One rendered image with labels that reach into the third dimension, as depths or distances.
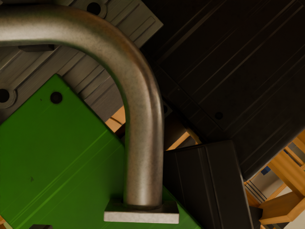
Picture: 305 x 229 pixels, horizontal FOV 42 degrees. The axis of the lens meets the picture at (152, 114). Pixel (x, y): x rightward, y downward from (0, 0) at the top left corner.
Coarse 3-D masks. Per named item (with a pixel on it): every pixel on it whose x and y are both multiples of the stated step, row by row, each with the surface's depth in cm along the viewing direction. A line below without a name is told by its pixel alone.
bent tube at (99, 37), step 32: (0, 32) 29; (32, 32) 29; (64, 32) 29; (96, 32) 29; (128, 64) 29; (128, 96) 30; (160, 96) 30; (128, 128) 30; (160, 128) 30; (128, 160) 30; (160, 160) 30; (128, 192) 30; (160, 192) 30
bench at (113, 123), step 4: (120, 108) 110; (116, 112) 110; (120, 112) 113; (124, 112) 115; (112, 116) 110; (116, 116) 113; (120, 116) 115; (124, 116) 118; (108, 120) 111; (112, 120) 113; (116, 120) 119; (120, 120) 118; (124, 120) 121; (108, 124) 113; (112, 124) 116; (116, 124) 118; (120, 124) 121; (112, 128) 118; (116, 128) 121
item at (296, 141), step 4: (304, 132) 104; (300, 136) 104; (304, 136) 104; (296, 140) 107; (300, 140) 104; (304, 140) 104; (296, 144) 111; (300, 144) 107; (304, 144) 104; (300, 148) 110; (304, 148) 107; (304, 152) 111
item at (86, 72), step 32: (0, 0) 34; (64, 0) 34; (96, 0) 34; (128, 0) 35; (128, 32) 35; (0, 64) 34; (32, 64) 34; (64, 64) 35; (96, 64) 35; (0, 96) 34
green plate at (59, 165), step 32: (32, 96) 33; (64, 96) 33; (0, 128) 33; (32, 128) 33; (64, 128) 33; (96, 128) 33; (0, 160) 33; (32, 160) 33; (64, 160) 33; (96, 160) 33; (0, 192) 33; (32, 192) 33; (64, 192) 33; (96, 192) 33; (32, 224) 33; (64, 224) 33; (96, 224) 33; (128, 224) 33; (160, 224) 33; (192, 224) 33
